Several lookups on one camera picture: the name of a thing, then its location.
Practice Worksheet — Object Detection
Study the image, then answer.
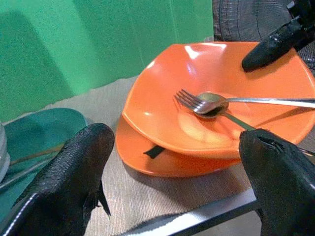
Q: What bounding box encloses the flat orange square plate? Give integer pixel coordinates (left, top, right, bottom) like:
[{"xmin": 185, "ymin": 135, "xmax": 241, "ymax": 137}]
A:
[{"xmin": 115, "ymin": 115, "xmax": 243, "ymax": 178}]

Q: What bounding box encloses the silver metal fork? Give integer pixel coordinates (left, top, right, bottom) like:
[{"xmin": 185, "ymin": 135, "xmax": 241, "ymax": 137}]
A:
[{"xmin": 174, "ymin": 88, "xmax": 256, "ymax": 131}]

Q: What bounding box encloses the deep orange square dish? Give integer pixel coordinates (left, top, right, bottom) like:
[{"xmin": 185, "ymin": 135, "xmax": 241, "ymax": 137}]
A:
[{"xmin": 122, "ymin": 41, "xmax": 315, "ymax": 161}]

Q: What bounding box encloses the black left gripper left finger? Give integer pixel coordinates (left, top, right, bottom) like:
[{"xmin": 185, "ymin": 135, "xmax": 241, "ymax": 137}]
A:
[{"xmin": 0, "ymin": 122, "xmax": 116, "ymax": 236}]

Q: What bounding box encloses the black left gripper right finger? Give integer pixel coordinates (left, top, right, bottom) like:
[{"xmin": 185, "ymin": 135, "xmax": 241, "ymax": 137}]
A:
[{"xmin": 238, "ymin": 129, "xmax": 315, "ymax": 236}]

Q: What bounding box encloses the green backdrop cloth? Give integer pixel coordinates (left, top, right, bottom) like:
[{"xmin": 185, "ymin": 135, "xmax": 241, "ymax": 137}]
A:
[{"xmin": 0, "ymin": 0, "xmax": 214, "ymax": 123}]

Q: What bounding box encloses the silver metal spoon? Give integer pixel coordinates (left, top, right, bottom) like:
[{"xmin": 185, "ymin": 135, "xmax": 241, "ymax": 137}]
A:
[{"xmin": 196, "ymin": 91, "xmax": 315, "ymax": 114}]

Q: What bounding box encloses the black standing fan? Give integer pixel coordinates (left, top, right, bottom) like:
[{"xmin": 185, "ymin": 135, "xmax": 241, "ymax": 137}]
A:
[{"xmin": 212, "ymin": 0, "xmax": 315, "ymax": 72}]

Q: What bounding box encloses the teal plate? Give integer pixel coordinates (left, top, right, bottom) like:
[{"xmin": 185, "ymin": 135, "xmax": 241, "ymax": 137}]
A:
[{"xmin": 0, "ymin": 107, "xmax": 90, "ymax": 222}]

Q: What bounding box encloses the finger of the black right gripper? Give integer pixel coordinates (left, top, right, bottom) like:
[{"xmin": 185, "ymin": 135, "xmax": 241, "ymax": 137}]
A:
[{"xmin": 242, "ymin": 19, "xmax": 304, "ymax": 73}]

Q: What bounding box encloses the black tape strip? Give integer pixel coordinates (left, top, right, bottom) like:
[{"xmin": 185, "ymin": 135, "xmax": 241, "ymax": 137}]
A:
[{"xmin": 143, "ymin": 145, "xmax": 165, "ymax": 160}]

